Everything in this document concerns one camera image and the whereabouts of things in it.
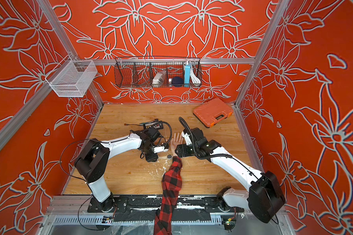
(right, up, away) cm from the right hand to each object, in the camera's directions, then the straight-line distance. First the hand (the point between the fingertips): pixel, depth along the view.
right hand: (178, 150), depth 80 cm
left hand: (-14, -5, +11) cm, 19 cm away
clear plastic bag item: (-12, +44, +12) cm, 47 cm away
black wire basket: (-27, +50, +21) cm, 61 cm away
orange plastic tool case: (+27, +22, +28) cm, 44 cm away
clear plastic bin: (-68, +44, +12) cm, 82 cm away
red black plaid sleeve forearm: (-3, -17, -3) cm, 17 cm away
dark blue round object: (0, +43, +16) cm, 46 cm away
